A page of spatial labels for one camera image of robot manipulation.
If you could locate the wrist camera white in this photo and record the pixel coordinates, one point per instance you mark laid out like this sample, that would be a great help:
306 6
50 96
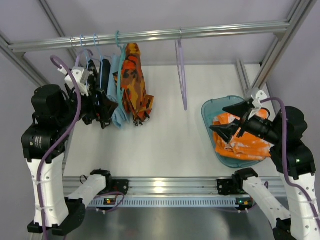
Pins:
81 76
254 98

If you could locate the camouflage orange trousers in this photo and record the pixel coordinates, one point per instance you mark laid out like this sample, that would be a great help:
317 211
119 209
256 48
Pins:
136 102

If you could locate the light blue wire hanger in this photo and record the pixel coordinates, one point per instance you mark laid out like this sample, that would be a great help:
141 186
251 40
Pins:
99 62
87 52

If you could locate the right aluminium frame post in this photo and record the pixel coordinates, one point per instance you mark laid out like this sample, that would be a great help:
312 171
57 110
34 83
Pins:
296 17

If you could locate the orange tie-dye trousers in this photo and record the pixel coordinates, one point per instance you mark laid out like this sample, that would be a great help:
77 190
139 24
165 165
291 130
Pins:
245 148

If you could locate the lilac plastic hanger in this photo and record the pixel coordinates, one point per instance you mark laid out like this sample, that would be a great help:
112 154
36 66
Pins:
179 52
79 55

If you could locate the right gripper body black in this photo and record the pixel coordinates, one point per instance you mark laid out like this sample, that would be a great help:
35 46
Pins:
243 122

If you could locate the empty lilac plastic hanger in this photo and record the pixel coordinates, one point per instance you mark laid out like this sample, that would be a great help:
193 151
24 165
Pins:
79 55

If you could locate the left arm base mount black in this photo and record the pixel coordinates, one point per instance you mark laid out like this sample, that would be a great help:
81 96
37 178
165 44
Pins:
116 185

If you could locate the slotted grey cable duct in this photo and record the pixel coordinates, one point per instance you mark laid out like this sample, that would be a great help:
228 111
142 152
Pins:
179 202

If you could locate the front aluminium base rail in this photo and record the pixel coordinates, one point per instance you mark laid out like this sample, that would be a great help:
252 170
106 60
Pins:
153 187

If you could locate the aluminium hanging rail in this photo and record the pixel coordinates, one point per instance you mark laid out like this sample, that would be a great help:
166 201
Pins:
252 28

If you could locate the black white patterned trousers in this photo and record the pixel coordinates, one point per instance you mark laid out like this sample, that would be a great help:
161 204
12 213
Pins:
93 75

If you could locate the aluminium frame post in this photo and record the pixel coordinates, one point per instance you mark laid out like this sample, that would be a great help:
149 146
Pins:
16 73
296 17

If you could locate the teal transparent plastic tub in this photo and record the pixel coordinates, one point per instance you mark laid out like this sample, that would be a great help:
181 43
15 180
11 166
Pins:
211 109

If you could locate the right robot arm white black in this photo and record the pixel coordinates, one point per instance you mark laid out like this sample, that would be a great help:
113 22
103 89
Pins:
294 163

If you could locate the dark navy trousers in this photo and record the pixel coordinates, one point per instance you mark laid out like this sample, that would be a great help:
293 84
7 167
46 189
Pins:
106 74

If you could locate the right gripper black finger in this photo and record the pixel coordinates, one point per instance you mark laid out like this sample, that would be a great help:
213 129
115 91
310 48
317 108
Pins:
238 109
225 131

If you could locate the teal plastic hanger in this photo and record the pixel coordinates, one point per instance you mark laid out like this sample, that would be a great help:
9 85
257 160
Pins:
120 91

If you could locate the left aluminium frame post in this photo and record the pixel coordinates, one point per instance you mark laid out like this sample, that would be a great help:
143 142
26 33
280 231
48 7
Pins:
16 73

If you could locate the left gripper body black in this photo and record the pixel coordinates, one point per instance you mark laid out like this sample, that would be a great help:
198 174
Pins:
99 106

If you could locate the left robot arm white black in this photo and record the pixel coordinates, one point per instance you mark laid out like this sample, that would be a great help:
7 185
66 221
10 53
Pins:
44 146

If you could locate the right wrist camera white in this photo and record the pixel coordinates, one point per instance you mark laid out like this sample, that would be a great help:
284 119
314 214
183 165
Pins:
254 98

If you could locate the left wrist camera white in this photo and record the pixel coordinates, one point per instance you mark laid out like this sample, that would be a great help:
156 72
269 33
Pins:
81 76

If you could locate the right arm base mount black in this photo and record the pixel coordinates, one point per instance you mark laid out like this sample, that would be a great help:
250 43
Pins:
228 187

